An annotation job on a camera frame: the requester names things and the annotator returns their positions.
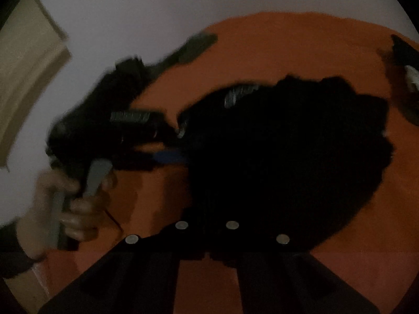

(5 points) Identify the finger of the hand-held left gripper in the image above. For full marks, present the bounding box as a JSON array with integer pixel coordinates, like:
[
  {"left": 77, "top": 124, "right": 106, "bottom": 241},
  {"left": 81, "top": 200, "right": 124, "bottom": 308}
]
[
  {"left": 144, "top": 150, "right": 190, "bottom": 167},
  {"left": 144, "top": 113, "right": 187, "bottom": 139}
]

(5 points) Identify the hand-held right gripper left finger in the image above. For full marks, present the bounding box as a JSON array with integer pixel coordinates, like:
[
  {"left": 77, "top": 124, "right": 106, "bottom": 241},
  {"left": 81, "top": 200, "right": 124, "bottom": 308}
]
[{"left": 39, "top": 209, "right": 209, "bottom": 314}]

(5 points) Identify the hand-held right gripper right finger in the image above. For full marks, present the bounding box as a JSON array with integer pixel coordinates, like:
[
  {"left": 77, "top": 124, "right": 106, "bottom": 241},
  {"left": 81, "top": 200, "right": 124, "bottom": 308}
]
[{"left": 211, "top": 219, "right": 380, "bottom": 314}]

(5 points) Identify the black paisley print garment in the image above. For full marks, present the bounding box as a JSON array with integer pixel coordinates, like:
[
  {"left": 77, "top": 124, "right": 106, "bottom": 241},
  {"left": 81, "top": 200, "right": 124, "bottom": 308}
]
[{"left": 178, "top": 75, "right": 395, "bottom": 264}]

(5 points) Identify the person's left forearm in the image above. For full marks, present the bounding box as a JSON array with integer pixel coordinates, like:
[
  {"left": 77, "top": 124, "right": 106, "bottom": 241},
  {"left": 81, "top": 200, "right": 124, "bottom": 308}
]
[{"left": 0, "top": 219, "right": 43, "bottom": 280}]

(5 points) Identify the dark grey clothes pile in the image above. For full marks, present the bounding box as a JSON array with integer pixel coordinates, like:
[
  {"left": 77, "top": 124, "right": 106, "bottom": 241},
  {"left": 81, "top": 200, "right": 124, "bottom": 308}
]
[{"left": 47, "top": 57, "right": 154, "bottom": 144}]

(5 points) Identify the folded black clothes stack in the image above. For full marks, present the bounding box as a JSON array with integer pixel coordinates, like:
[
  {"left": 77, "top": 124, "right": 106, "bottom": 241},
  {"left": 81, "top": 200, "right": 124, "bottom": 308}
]
[{"left": 376, "top": 34, "right": 419, "bottom": 125}]

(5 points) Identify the person's left hand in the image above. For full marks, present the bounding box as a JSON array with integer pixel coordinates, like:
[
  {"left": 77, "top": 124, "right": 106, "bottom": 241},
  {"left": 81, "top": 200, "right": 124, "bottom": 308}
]
[{"left": 18, "top": 170, "right": 117, "bottom": 259}]

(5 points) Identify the grey-green cloth piece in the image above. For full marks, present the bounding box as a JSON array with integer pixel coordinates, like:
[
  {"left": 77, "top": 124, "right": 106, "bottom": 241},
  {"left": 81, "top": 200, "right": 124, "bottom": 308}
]
[{"left": 152, "top": 33, "right": 219, "bottom": 71}]

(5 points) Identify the orange blanket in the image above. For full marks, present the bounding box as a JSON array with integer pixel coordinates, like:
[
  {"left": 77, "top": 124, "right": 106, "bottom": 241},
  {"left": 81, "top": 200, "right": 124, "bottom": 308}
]
[{"left": 42, "top": 11, "right": 419, "bottom": 314}]

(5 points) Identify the thin gripper cable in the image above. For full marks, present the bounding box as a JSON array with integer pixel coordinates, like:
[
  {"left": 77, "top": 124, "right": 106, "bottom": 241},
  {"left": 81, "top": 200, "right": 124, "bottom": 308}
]
[{"left": 104, "top": 209, "right": 124, "bottom": 233}]

